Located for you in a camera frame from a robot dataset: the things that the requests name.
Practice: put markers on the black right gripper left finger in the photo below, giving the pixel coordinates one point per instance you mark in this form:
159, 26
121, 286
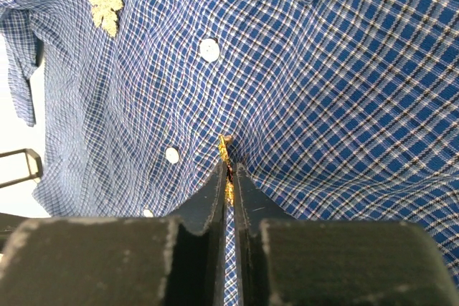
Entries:
172, 260

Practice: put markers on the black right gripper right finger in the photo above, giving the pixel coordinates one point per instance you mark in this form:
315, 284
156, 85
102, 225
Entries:
284, 261

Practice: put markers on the gold leaf brooch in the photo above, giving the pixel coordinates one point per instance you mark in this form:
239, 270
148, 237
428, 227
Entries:
224, 141

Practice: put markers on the blue checked shirt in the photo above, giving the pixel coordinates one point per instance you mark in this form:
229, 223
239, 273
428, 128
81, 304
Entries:
339, 110

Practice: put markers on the silver leaf brooch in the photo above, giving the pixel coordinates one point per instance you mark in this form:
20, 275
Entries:
105, 15

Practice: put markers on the black open box lower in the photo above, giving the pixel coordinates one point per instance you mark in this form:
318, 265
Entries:
10, 223

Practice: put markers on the black open box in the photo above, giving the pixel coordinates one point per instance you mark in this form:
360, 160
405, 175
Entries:
10, 223
19, 166

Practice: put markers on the black open box upper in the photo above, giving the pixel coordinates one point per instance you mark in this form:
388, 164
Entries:
19, 166

